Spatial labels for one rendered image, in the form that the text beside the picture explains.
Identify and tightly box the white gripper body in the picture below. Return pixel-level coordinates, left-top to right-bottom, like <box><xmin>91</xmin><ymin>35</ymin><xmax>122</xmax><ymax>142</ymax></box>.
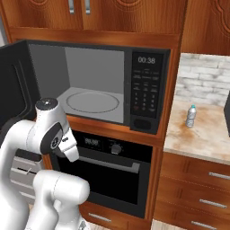
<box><xmin>57</xmin><ymin>137</ymin><xmax>81</xmax><ymax>163</ymax></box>

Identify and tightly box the microwave turntable plate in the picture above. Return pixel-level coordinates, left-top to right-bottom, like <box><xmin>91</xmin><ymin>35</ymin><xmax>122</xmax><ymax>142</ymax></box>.
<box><xmin>65</xmin><ymin>90</ymin><xmax>121</xmax><ymax>114</ymax></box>

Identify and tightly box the black oven door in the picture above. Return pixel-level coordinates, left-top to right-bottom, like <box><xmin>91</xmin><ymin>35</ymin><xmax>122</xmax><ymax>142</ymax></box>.
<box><xmin>49</xmin><ymin>149</ymin><xmax>153</xmax><ymax>219</ymax></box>

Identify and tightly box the black microwave door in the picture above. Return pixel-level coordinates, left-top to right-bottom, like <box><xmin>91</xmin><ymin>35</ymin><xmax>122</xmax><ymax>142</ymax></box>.
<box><xmin>0</xmin><ymin>40</ymin><xmax>42</xmax><ymax>130</ymax></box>

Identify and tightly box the black microwave oven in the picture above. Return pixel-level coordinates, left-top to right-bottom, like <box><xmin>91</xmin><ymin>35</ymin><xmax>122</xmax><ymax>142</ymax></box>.
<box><xmin>27</xmin><ymin>40</ymin><xmax>172</xmax><ymax>136</ymax></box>

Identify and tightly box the wooden cupboard door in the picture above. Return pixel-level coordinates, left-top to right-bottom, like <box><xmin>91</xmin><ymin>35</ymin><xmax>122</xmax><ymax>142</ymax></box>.
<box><xmin>81</xmin><ymin>0</ymin><xmax>189</xmax><ymax>34</ymax></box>
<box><xmin>0</xmin><ymin>0</ymin><xmax>84</xmax><ymax>31</ymax></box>

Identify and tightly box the black oven knob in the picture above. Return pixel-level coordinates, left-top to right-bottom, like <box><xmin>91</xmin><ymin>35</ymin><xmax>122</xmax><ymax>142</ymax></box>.
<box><xmin>111</xmin><ymin>144</ymin><xmax>122</xmax><ymax>155</ymax></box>

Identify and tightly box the grey drawer unit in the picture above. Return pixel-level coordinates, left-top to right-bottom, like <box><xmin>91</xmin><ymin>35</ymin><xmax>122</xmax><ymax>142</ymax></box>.
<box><xmin>10</xmin><ymin>147</ymin><xmax>45</xmax><ymax>205</ymax></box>

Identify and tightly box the black built-in oven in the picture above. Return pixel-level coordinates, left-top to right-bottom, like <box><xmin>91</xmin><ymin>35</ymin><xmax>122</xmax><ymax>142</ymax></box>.
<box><xmin>49</xmin><ymin>129</ymin><xmax>154</xmax><ymax>220</ymax></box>

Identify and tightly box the wooden drawer below oven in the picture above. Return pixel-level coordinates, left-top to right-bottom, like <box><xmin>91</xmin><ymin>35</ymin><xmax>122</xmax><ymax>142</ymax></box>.
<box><xmin>78</xmin><ymin>201</ymin><xmax>153</xmax><ymax>230</ymax></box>

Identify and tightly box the wooden drawer front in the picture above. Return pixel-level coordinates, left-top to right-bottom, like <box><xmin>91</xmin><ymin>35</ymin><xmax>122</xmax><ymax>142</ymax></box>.
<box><xmin>160</xmin><ymin>152</ymin><xmax>230</xmax><ymax>193</ymax></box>
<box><xmin>156</xmin><ymin>175</ymin><xmax>230</xmax><ymax>217</ymax></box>
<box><xmin>153</xmin><ymin>199</ymin><xmax>230</xmax><ymax>230</ymax></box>

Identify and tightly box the clear water bottle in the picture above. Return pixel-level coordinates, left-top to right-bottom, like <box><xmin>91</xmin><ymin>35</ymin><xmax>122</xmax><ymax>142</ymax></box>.
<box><xmin>185</xmin><ymin>104</ymin><xmax>198</xmax><ymax>128</ymax></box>

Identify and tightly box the black countertop appliance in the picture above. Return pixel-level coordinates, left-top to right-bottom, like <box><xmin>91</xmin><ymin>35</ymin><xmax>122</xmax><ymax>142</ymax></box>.
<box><xmin>223</xmin><ymin>91</ymin><xmax>230</xmax><ymax>137</ymax></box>

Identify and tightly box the silver oven door handle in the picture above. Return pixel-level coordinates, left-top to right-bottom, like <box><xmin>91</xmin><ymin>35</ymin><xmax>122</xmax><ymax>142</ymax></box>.
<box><xmin>75</xmin><ymin>155</ymin><xmax>141</xmax><ymax>174</ymax></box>

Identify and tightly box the silver drawer handle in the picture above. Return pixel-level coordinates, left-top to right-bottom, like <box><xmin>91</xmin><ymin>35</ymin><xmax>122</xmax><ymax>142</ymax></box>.
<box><xmin>87</xmin><ymin>212</ymin><xmax>112</xmax><ymax>224</ymax></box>
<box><xmin>199</xmin><ymin>198</ymin><xmax>228</xmax><ymax>209</ymax></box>
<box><xmin>208</xmin><ymin>171</ymin><xmax>230</xmax><ymax>181</ymax></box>
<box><xmin>190</xmin><ymin>220</ymin><xmax>218</xmax><ymax>230</ymax></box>

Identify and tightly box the silver cupboard handle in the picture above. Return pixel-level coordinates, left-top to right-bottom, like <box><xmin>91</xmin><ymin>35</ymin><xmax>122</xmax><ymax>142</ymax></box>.
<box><xmin>84</xmin><ymin>0</ymin><xmax>92</xmax><ymax>15</ymax></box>
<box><xmin>67</xmin><ymin>0</ymin><xmax>75</xmax><ymax>15</ymax></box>

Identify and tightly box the carved wooden wall cupboard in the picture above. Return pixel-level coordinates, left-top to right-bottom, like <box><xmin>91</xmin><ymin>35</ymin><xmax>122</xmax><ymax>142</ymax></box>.
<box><xmin>181</xmin><ymin>0</ymin><xmax>230</xmax><ymax>57</ymax></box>

